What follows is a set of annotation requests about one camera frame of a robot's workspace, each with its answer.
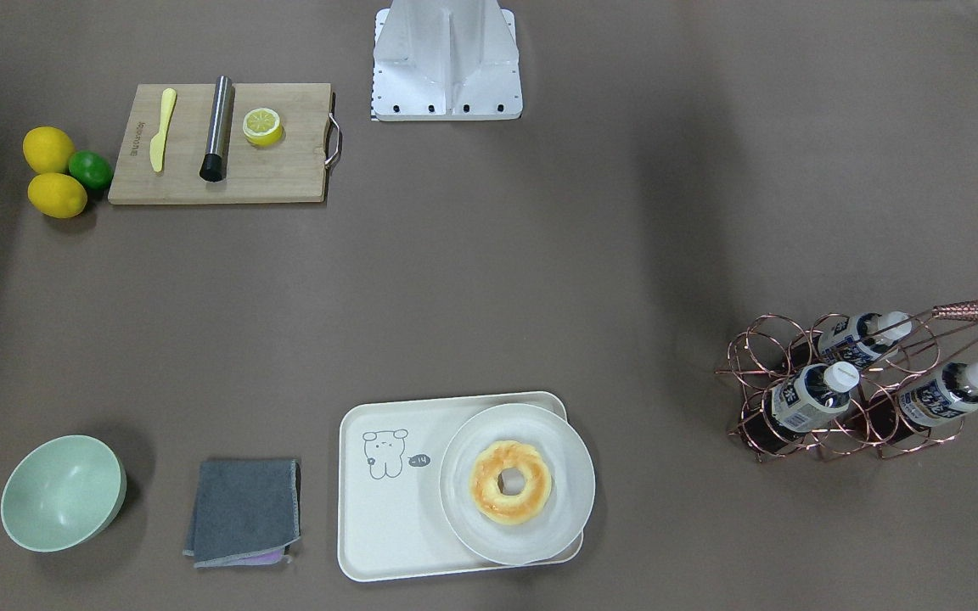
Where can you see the tea bottle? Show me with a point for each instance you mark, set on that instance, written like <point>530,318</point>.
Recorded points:
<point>796,406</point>
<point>939,398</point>
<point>859,340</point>

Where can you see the cream serving tray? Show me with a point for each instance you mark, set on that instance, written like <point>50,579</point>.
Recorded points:
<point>391,523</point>

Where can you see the white round plate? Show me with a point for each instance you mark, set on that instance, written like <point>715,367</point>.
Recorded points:
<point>569,505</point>

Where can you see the yellow glazed donut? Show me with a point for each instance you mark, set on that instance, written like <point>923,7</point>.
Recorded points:
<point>487,493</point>

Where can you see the wooden cutting board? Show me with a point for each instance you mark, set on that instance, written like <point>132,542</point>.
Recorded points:
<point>293,171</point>

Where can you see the half lemon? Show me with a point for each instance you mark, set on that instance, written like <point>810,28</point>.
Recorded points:
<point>262,127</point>

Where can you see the steel cylinder tool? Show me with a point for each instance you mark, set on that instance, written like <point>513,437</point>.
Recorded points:
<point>213,165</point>

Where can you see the grey folded cloth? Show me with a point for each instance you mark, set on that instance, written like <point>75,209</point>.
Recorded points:
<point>246,512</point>

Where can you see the yellow plastic knife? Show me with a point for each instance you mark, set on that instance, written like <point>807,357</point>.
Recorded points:
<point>157,145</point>

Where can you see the green lime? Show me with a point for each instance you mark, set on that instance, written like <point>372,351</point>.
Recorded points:
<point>93,171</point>

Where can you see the whole lemon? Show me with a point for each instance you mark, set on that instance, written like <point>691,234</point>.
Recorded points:
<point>47,149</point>
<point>57,195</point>

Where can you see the green bowl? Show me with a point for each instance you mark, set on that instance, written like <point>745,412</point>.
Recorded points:
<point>63,493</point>

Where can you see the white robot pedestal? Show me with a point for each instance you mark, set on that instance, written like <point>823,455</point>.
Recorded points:
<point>446,61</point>

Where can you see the copper wire bottle rack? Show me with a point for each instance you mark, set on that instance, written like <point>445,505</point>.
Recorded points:
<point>759,358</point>

